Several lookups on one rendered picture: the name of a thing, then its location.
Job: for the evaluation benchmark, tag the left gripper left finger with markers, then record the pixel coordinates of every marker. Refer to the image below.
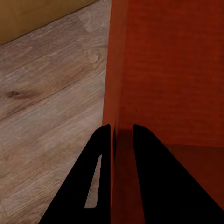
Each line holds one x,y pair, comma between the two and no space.
68,205

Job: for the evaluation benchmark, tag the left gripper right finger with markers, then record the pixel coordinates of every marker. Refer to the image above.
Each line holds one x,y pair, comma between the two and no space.
169,193

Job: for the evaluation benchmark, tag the door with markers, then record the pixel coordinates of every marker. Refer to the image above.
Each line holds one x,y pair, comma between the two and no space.
19,17

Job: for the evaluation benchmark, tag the storage box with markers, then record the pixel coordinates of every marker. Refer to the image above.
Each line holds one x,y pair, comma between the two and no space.
165,71

